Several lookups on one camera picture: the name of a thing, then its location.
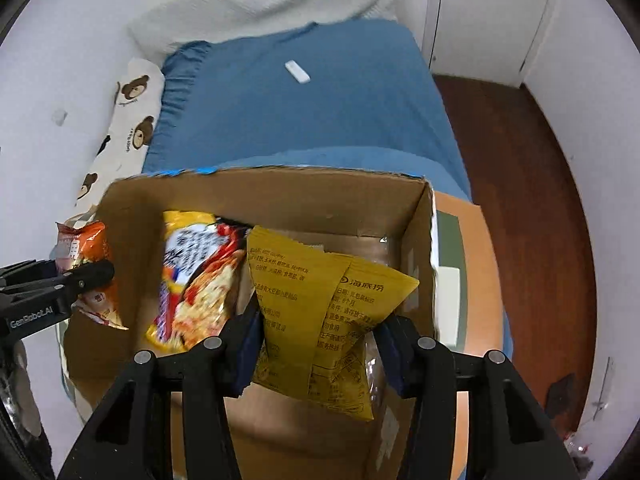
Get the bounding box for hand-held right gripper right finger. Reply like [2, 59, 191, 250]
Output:
[372, 315, 576, 480]

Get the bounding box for orange snack packet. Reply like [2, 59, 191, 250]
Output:
[55, 220, 128, 331]

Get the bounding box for bear print pillow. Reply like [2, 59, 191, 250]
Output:
[75, 57, 168, 211]

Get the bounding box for blue bed sheet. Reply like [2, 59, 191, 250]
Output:
[142, 19, 516, 361]

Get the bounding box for yellow snack packet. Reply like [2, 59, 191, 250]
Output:
[246, 225, 421, 423]

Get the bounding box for white textured blanket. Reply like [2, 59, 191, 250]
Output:
[127, 0, 401, 56]

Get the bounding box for brown cardboard box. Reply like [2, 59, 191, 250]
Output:
[62, 165, 441, 480]

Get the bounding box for small white rectangular device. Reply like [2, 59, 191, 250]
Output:
[285, 60, 311, 85]

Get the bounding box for white door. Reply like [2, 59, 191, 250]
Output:
[422, 0, 558, 88]

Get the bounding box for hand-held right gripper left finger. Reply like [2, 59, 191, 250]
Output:
[57, 300, 266, 480]

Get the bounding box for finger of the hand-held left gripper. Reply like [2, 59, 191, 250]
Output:
[0, 259, 116, 305]

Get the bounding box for yellow red noodle packet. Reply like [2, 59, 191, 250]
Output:
[145, 210, 253, 353]

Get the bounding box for clear plastic bag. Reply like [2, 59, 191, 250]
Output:
[0, 345, 41, 436]

